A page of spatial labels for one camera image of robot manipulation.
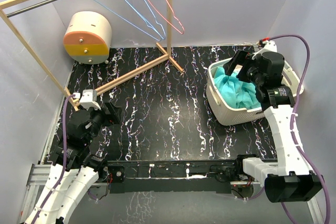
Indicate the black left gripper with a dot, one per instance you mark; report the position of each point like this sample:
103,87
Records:
114,115

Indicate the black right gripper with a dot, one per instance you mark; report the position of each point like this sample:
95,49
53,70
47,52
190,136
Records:
241,58

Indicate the teal t shirt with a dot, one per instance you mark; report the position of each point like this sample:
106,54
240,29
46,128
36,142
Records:
237,94

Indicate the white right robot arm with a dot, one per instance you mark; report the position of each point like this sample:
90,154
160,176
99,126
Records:
293,179

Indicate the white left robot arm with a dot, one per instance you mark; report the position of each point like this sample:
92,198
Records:
74,168

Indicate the cream plastic laundry basket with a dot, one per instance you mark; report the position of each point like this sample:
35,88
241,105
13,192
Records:
226,115

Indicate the cream round drawer cabinet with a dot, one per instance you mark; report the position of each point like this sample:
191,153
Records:
88,38

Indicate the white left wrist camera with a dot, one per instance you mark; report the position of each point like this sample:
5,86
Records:
87,100

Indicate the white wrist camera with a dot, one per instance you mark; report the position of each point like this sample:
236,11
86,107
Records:
87,100
264,45

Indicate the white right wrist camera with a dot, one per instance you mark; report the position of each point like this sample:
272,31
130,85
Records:
264,45

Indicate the aluminium base frame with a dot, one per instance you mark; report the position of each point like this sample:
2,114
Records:
217,176

